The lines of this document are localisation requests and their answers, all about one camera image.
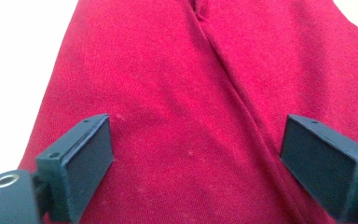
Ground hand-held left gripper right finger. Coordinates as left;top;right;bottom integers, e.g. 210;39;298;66
279;113;358;224

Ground red shirt with white print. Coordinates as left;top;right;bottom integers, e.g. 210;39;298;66
18;0;358;224

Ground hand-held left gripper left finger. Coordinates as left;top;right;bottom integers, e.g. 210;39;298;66
35;113;116;224

